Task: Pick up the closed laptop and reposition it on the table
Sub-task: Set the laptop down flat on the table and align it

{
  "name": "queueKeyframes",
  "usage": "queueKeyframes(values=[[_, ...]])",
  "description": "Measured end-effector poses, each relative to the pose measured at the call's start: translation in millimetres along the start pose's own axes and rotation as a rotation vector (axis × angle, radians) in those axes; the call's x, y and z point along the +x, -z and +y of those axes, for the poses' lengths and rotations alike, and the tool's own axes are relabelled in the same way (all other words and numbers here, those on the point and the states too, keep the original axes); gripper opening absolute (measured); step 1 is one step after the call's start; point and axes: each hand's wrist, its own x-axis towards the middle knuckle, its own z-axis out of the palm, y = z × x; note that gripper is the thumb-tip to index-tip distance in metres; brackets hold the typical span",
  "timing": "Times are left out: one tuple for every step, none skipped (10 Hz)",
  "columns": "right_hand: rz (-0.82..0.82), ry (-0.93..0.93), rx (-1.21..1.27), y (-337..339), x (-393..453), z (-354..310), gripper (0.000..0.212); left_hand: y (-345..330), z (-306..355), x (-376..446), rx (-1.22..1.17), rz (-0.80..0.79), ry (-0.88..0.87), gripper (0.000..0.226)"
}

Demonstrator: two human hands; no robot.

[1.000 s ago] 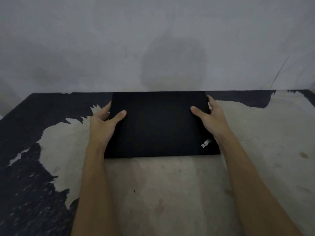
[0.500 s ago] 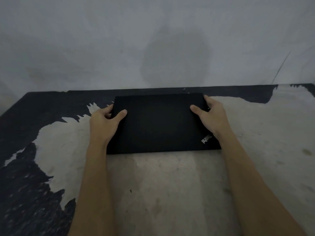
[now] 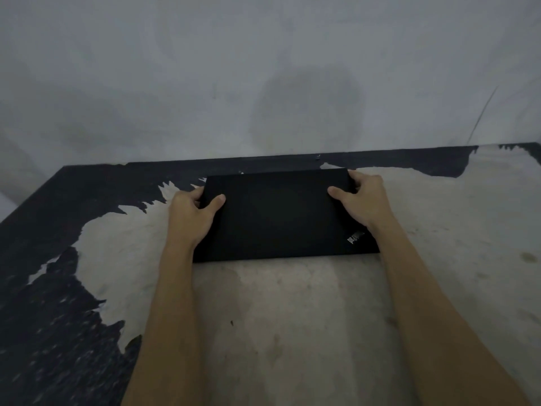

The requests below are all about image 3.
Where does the person's left hand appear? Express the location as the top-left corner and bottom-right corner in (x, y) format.
(168, 186), (227, 252)

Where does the person's right hand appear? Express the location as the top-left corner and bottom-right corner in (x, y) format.
(327, 169), (396, 236)

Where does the black laptop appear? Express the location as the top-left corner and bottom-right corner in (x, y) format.
(193, 168), (380, 264)

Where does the person's right forearm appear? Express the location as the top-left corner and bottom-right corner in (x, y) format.
(366, 219), (533, 406)

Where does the person's left forearm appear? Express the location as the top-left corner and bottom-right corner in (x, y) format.
(121, 239), (210, 406)

